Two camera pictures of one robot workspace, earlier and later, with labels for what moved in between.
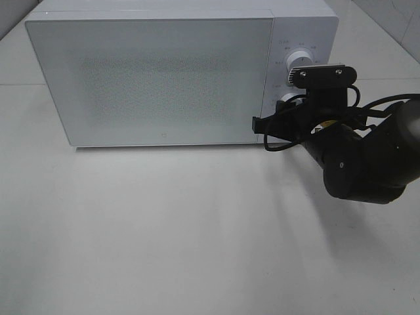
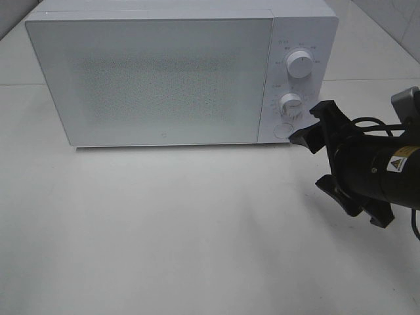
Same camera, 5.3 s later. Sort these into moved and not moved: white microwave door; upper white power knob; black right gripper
Moved: black right gripper
Not moved: white microwave door; upper white power knob
